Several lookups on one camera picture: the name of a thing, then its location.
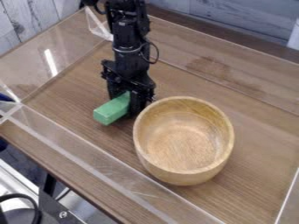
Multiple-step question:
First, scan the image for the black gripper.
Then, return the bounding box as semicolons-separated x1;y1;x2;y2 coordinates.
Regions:
101;47;155;116

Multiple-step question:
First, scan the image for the clear acrylic barrier wall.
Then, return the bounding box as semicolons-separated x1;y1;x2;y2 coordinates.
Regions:
0;9;299;224

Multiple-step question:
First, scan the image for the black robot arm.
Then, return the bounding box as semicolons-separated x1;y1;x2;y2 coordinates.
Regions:
81;0;156;116

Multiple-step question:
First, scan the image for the blue object at left edge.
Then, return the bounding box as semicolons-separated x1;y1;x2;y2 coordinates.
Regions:
0;92;14;152

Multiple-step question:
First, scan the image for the black table leg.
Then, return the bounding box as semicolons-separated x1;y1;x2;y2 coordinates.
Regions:
42;174;57;196

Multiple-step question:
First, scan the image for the green rectangular block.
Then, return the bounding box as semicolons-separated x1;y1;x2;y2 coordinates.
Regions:
93;92;129;125

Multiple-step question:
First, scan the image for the brown wooden bowl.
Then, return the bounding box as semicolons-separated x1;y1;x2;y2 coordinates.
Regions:
133;96;235;186

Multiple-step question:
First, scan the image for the black cable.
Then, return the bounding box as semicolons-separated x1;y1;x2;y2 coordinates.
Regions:
0;192;42;224

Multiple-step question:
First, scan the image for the black metal bracket with screw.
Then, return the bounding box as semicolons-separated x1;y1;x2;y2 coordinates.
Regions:
38;191;87;224

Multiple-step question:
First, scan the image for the clear acrylic corner bracket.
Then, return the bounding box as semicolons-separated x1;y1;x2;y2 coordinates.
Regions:
84;7;113;41

